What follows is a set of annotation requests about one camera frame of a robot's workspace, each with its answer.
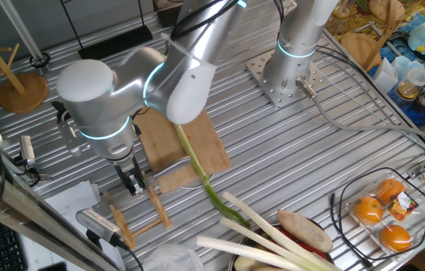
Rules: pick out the black stand with thin rod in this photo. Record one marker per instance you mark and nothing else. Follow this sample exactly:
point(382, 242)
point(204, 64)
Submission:
point(118, 41)

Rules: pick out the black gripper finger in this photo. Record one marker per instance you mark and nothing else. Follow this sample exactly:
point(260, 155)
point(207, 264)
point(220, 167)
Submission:
point(129, 187)
point(139, 184)

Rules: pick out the long scallion with green top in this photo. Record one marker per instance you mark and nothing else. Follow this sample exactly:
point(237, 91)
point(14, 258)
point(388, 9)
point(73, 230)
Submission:
point(197, 165)

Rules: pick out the small silver camera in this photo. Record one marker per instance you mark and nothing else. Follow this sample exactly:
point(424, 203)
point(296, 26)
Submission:
point(27, 148)

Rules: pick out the aluminium frame beam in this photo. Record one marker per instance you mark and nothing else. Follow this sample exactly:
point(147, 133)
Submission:
point(28, 211)

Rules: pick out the orange fruit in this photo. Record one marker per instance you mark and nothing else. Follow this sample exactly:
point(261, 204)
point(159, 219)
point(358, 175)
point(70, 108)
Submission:
point(395, 238)
point(390, 190)
point(367, 210)

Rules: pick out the metal camera mount clamp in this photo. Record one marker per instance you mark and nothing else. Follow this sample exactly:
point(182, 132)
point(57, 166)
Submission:
point(33, 175)

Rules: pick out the wooden cutting board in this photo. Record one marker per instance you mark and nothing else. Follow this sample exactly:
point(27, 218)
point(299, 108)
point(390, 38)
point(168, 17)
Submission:
point(208, 150)

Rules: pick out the round woven wooden item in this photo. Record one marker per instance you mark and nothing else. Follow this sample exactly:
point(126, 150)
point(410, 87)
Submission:
point(384, 7)

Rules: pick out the glass flask with yellow liquid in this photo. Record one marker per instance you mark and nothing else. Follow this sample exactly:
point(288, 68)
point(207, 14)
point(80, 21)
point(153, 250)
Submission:
point(410, 88)

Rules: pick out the orange label sticker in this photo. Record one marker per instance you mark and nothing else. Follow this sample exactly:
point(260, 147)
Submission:
point(402, 206)

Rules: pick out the clear glass bottle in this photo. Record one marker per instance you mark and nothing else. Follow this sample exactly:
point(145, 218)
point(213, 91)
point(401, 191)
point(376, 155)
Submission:
point(338, 15)

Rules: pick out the metal bowl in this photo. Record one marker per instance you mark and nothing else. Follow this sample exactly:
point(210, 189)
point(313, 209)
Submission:
point(231, 263)

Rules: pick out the clear plastic bag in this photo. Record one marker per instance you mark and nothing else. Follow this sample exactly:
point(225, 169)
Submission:
point(171, 259)

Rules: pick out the wooden mug tree stand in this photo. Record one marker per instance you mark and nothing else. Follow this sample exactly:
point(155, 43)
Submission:
point(359, 49)
point(22, 92)

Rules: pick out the red vegetable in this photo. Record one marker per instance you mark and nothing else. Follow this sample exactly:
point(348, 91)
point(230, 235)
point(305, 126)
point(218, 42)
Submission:
point(298, 244)

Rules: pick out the pale potato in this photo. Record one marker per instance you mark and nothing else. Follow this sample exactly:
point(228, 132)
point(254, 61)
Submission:
point(248, 265)

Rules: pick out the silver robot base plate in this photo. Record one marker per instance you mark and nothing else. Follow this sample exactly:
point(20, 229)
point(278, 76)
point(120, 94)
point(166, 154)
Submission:
point(261, 71)

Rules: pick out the white paper sheets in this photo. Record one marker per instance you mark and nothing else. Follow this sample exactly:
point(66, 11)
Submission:
point(73, 195)

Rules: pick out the blue cloth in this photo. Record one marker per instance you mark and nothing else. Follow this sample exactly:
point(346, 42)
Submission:
point(419, 113)

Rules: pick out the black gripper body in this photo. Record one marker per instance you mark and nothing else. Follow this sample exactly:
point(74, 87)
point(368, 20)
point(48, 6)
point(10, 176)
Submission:
point(129, 171)

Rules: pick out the brown sweet potato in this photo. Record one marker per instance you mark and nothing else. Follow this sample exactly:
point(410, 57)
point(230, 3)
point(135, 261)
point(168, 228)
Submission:
point(304, 231)

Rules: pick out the wooden knife rack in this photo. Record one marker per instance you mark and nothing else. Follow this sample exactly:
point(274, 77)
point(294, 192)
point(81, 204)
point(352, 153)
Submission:
point(158, 207)

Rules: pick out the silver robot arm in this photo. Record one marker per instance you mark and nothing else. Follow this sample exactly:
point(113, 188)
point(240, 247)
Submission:
point(103, 101)

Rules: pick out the white paper box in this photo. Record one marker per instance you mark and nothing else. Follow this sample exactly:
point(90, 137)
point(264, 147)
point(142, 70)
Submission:
point(384, 77)

